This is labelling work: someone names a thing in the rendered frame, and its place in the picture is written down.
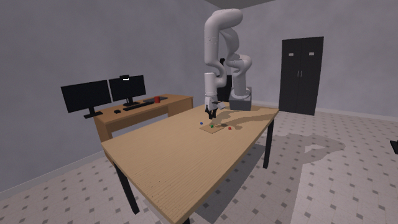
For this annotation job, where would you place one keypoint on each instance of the tan square mat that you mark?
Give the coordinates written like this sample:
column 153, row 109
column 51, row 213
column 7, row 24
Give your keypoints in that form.
column 215, row 128

